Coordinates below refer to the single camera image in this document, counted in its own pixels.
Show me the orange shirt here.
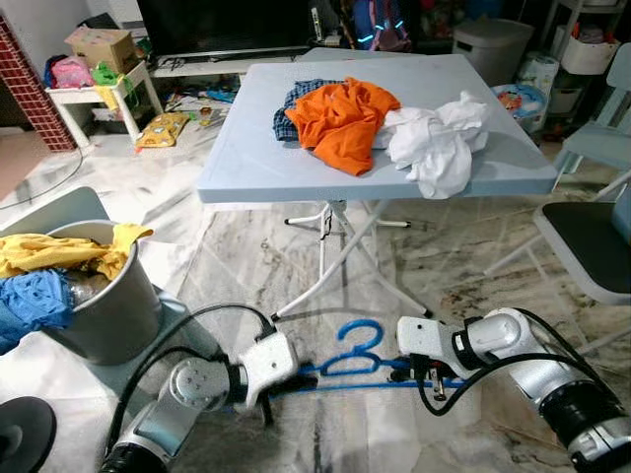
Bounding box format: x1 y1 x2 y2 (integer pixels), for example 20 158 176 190
283 77 403 179

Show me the blue cloth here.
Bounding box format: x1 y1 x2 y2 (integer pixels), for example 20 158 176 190
0 268 77 356

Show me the grey metal bucket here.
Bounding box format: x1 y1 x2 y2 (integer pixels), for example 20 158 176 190
39 219 165 368

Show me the pale blue folding table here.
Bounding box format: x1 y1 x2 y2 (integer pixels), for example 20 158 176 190
194 53 561 323

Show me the white crumpled cloth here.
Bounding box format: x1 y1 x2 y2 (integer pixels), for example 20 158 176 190
381 91 492 201

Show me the light blue cushion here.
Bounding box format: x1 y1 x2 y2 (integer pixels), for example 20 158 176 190
609 185 631 244

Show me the blue plaid shirt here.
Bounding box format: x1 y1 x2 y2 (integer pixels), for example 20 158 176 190
272 79 341 143

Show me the yellow cloth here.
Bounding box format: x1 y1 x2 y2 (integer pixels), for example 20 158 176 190
0 223 155 283

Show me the white television stand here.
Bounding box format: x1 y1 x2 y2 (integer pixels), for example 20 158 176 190
148 54 331 82

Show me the pale blue child table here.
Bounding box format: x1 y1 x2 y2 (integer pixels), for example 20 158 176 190
296 46 395 60

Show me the grey lidded bin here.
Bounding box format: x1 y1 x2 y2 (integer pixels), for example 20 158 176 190
453 18 536 87

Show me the dark backpack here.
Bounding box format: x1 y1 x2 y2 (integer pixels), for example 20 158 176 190
352 0 412 53

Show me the white small table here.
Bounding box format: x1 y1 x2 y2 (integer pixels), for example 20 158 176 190
43 61 165 152

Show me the white storage shelf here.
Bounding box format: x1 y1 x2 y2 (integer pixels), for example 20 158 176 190
545 0 631 119

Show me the black television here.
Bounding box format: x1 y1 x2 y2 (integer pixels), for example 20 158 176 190
135 0 318 60

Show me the green toy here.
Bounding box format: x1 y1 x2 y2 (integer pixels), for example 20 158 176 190
91 61 126 89

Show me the pink bag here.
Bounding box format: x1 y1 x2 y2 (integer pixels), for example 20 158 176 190
47 56 96 91

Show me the cardboard box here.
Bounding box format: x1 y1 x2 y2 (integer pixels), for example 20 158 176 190
63 27 140 73

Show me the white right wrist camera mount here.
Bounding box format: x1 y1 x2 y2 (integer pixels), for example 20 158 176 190
395 314 470 381

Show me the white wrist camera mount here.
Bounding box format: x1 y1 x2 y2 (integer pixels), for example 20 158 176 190
239 329 301 411
395 314 470 381

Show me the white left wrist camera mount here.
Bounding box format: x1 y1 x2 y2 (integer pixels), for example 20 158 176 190
239 329 301 411

